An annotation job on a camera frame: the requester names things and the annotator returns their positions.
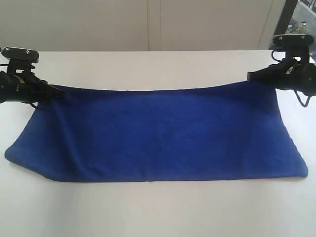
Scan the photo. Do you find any green tree outside window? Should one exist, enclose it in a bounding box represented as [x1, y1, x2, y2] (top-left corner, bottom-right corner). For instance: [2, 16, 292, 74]
[285, 22, 308, 35]

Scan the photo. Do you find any blue microfiber cloth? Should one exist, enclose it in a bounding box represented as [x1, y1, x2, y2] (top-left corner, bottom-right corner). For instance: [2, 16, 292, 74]
[4, 81, 308, 182]

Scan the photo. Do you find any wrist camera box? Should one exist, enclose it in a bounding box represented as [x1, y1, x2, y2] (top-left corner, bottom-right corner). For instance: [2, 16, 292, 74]
[272, 34, 314, 47]
[1, 47, 39, 63]

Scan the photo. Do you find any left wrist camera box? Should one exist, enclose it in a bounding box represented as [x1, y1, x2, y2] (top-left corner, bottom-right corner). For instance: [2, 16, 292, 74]
[1, 47, 39, 63]

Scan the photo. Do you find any black window frame post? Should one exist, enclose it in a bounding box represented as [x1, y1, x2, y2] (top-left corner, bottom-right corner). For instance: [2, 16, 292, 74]
[260, 0, 298, 49]

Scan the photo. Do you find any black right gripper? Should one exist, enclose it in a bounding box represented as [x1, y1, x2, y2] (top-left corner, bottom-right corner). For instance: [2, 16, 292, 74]
[247, 46, 316, 95]

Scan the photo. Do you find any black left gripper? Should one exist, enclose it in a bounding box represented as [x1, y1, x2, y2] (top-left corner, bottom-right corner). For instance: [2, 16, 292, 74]
[0, 58, 65, 104]

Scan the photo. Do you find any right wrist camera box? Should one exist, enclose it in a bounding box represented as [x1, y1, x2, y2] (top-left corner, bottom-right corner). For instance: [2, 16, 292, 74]
[272, 34, 314, 47]

